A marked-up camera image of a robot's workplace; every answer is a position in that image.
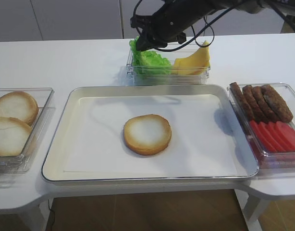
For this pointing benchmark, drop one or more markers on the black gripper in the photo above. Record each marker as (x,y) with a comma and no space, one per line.
(169,22)

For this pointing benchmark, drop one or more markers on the green lettuce leaf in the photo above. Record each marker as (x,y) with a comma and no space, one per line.
(149,62)

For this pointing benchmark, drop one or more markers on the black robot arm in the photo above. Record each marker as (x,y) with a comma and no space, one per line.
(281,7)

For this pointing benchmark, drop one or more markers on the clear lettuce cheese container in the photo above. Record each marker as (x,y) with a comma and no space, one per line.
(145,80)

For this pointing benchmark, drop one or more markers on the flat yellow cheese slices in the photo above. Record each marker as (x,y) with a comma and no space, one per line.
(177,69)

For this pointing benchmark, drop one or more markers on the upright yellow cheese slice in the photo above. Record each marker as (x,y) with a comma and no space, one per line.
(198,59)

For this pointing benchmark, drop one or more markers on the bottom bun on tray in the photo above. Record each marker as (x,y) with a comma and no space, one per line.
(147,134)

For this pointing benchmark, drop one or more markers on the leftmost brown meat patty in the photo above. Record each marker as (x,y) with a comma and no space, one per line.
(242,101)

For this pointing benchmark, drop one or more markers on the brown meat patty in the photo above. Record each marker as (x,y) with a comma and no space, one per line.
(277,103)
(242,101)
(259,115)
(268,112)

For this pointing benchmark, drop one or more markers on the white metal baking tray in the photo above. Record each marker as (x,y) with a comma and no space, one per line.
(207,139)

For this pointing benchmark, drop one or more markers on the clear patty tomato container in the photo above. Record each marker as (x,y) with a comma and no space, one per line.
(265,158)

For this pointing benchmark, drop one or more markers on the rear bun half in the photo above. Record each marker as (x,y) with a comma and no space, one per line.
(20,105)

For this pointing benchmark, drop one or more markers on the bun half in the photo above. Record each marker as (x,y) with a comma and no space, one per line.
(20,105)
(14,134)

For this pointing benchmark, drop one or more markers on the clear left bun container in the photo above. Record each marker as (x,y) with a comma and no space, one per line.
(22,162)

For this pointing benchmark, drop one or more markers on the rightmost brown meat patty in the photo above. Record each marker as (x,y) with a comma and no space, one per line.
(277,103)

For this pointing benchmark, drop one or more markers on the red tomato slice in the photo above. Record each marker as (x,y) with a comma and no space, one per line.
(259,136)
(263,127)
(286,133)
(276,136)

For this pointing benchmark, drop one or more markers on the leftmost red tomato slice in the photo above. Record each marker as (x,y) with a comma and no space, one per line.
(259,136)

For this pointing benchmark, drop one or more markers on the front bun half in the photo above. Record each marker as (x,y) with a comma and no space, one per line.
(14,134)

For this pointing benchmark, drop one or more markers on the rightmost red tomato slice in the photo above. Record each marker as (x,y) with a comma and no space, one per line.
(286,133)

